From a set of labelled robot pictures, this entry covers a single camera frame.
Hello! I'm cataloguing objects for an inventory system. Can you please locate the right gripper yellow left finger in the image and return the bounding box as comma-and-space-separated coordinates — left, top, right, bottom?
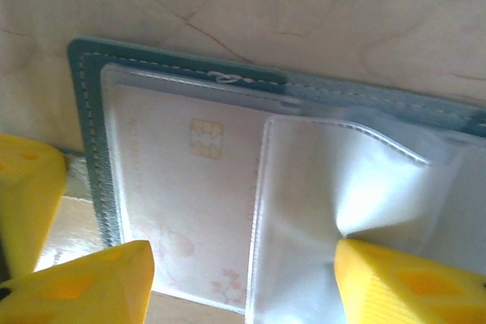
0, 239, 156, 324

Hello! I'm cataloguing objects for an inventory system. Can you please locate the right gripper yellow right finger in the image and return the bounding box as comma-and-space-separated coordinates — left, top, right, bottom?
335, 238, 486, 324

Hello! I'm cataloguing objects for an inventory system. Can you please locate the white chip card in sleeve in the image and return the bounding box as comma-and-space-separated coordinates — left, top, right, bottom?
112, 84, 267, 308

